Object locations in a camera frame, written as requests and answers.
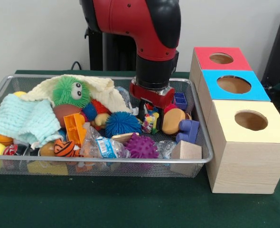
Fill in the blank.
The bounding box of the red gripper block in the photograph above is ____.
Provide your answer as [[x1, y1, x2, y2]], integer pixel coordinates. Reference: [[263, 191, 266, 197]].
[[129, 83, 176, 131]]

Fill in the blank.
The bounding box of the yellow multicolour knot toy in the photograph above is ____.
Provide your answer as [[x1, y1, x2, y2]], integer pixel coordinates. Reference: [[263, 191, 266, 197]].
[[141, 111, 160, 134]]

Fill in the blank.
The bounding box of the cream waffle cloth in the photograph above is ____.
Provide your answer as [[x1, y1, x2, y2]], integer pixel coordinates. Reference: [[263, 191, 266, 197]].
[[26, 74, 131, 114]]

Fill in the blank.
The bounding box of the shallow clear mesh bin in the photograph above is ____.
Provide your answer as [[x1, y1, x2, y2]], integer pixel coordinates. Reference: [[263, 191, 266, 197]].
[[0, 74, 214, 178]]

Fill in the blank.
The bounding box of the wooden box with three holes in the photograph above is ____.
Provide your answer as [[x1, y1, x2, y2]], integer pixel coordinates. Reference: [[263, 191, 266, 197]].
[[188, 47, 280, 194]]

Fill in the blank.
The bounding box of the round tan wooden disc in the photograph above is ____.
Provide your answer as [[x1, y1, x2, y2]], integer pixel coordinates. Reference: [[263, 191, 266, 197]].
[[162, 108, 193, 136]]

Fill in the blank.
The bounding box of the blue spiky ball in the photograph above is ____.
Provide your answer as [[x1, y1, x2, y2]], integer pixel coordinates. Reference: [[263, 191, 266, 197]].
[[104, 111, 142, 138]]

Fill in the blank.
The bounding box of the purple spiky ball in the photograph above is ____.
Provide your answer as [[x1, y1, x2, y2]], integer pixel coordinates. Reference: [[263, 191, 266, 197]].
[[123, 132, 159, 159]]

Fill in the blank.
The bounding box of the purple toy block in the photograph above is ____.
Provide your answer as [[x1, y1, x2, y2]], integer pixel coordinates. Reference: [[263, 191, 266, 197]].
[[177, 119, 200, 144]]

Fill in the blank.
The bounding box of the plain wooden cube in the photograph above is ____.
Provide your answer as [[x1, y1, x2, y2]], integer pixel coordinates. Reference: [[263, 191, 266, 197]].
[[170, 140, 202, 176]]

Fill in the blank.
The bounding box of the crushed clear plastic bottle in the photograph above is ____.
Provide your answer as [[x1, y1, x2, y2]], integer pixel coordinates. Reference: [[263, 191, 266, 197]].
[[79, 125, 131, 159]]

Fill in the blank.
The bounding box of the green fuzzy googly-eyed toy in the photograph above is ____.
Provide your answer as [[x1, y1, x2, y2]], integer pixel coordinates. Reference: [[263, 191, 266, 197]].
[[52, 75, 91, 106]]

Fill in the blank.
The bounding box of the light blue waffle cloth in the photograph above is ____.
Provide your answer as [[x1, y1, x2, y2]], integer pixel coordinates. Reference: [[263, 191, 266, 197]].
[[0, 94, 62, 149]]

